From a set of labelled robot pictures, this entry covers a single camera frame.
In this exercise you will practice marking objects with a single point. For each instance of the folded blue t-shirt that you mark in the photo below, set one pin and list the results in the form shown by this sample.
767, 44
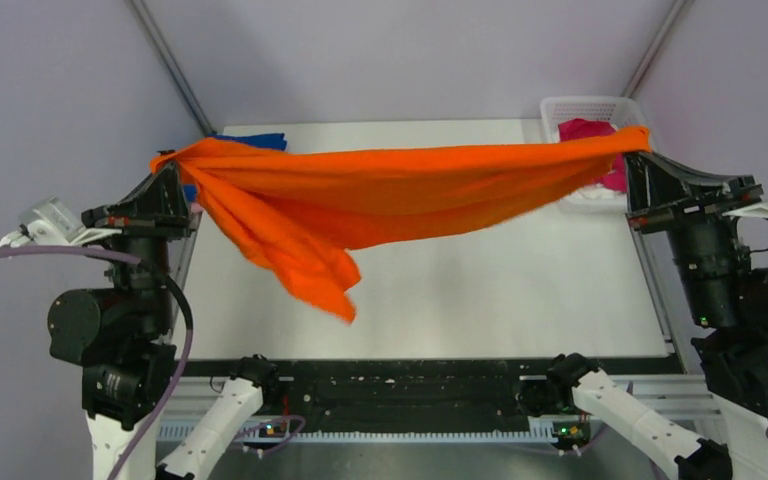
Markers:
272, 141

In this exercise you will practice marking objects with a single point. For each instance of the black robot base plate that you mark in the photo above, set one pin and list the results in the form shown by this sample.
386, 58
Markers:
414, 396

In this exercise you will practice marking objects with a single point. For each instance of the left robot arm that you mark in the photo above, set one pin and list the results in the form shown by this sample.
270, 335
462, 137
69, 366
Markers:
119, 337

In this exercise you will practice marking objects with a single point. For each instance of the orange t-shirt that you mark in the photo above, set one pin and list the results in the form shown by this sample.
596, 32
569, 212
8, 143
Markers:
301, 215

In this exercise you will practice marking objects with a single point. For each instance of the white plastic laundry basket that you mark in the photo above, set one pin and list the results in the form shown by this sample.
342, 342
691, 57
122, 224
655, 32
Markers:
620, 111

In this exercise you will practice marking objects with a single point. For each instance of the aluminium frame rail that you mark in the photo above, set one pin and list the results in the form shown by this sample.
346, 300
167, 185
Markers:
542, 430

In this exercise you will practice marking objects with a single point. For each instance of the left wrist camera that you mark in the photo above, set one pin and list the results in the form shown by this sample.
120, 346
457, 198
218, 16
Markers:
51, 223

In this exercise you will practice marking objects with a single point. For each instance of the pink crumpled t-shirt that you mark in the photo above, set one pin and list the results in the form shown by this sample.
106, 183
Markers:
578, 128

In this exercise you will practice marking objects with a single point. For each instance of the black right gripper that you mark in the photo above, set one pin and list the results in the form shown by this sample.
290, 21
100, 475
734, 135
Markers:
644, 190

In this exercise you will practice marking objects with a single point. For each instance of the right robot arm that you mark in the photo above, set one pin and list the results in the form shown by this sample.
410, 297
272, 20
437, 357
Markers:
727, 295

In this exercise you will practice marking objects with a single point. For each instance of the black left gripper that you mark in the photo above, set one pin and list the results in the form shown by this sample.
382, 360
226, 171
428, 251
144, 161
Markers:
157, 205

